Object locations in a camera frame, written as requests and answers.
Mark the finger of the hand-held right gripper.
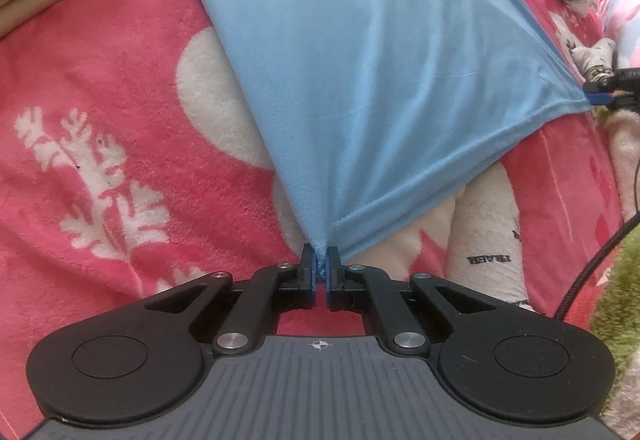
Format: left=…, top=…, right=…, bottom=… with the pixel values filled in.
left=583, top=68, right=640, bottom=94
left=584, top=92, right=640, bottom=112

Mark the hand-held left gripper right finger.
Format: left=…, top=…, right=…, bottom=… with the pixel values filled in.
left=325, top=245, right=502, bottom=355

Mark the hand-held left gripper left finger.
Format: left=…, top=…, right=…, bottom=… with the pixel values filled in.
left=142, top=243, right=318, bottom=355

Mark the light blue t-shirt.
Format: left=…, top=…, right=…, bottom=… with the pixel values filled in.
left=67, top=0, right=594, bottom=282

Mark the person's right foot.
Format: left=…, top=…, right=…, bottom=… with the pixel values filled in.
left=569, top=37, right=617, bottom=82

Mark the person's foot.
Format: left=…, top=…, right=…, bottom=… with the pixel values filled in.
left=569, top=37, right=617, bottom=82
left=444, top=164, right=532, bottom=312

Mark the pink patterned bedding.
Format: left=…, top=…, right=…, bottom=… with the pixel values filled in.
left=593, top=0, right=640, bottom=70

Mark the person's left foot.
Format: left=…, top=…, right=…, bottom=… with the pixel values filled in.
left=444, top=164, right=532, bottom=312

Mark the red floral blanket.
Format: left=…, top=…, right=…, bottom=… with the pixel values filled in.
left=0, top=0, right=640, bottom=426

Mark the black cable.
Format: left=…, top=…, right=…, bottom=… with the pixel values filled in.
left=552, top=212, right=640, bottom=321

